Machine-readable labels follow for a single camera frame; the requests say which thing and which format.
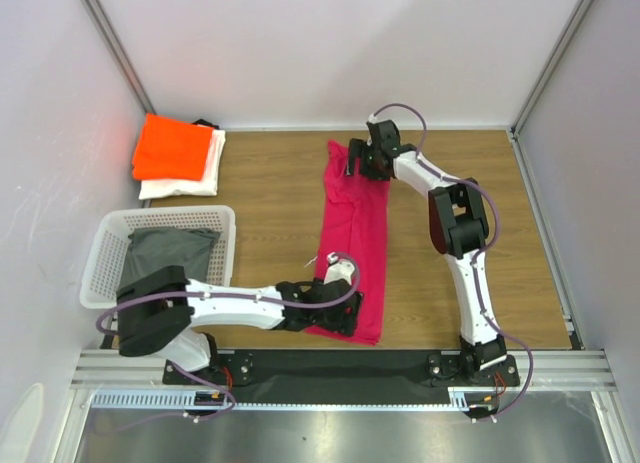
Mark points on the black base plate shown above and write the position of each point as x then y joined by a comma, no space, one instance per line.
338,371

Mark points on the black folded t shirt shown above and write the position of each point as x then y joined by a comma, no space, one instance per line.
205,123

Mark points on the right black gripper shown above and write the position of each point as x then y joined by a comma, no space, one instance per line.
357,159

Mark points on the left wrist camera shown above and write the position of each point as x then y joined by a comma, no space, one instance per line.
339,269

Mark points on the white plastic basket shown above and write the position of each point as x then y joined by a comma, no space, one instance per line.
102,274

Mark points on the pink t shirt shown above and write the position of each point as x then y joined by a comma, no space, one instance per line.
355,222

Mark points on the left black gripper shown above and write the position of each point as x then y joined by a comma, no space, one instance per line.
344,322

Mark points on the orange folded t shirt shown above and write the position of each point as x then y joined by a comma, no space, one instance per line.
170,149

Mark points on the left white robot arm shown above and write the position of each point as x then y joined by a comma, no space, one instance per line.
157,314

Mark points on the white cable duct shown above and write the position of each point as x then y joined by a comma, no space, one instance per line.
209,400

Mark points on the white folded t shirt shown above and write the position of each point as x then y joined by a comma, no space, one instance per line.
207,186

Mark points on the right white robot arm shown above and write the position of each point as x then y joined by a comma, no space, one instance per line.
459,230

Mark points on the grey t shirt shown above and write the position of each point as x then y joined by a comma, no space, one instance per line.
151,249

